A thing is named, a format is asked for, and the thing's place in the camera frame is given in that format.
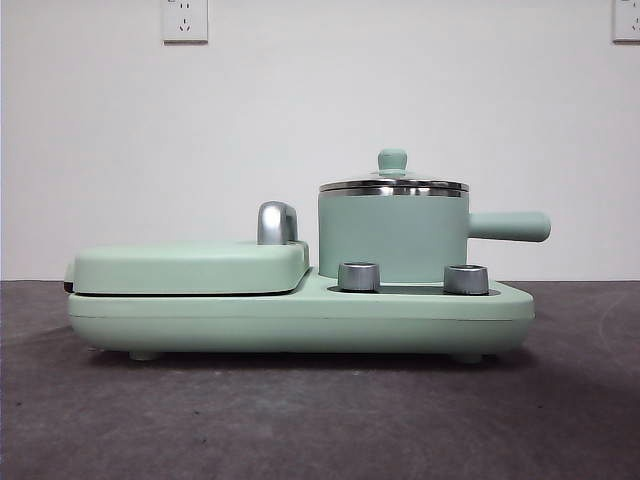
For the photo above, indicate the glass pot lid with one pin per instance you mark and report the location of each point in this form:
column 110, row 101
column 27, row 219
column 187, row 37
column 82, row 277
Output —
column 393, row 160

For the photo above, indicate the silver control knob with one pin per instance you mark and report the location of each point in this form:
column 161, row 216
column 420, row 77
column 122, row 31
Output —
column 466, row 279
column 359, row 276

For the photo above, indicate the green breakfast machine base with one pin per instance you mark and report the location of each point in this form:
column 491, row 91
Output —
column 300, row 315

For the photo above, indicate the white wall socket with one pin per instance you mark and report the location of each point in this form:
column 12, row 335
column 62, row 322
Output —
column 627, row 20
column 184, row 22

